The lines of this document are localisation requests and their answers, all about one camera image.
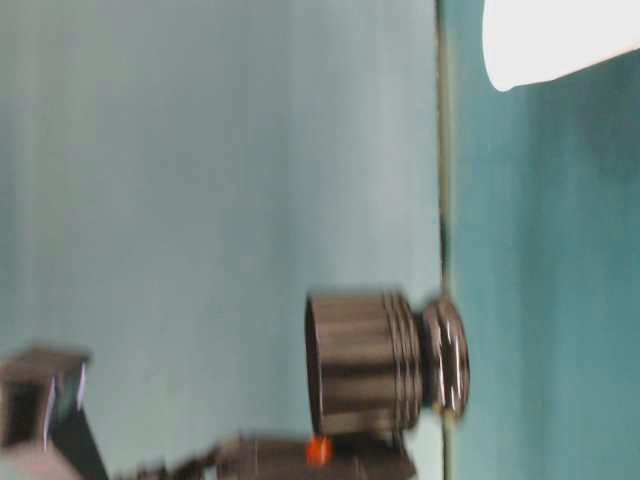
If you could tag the white paper cup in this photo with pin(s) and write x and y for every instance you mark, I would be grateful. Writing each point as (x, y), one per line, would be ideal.
(540, 35)

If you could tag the blue-green backdrop cloth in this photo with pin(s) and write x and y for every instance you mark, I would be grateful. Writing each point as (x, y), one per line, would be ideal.
(200, 175)

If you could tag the blue-green table cloth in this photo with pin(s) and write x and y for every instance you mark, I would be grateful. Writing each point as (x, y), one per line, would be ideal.
(550, 250)

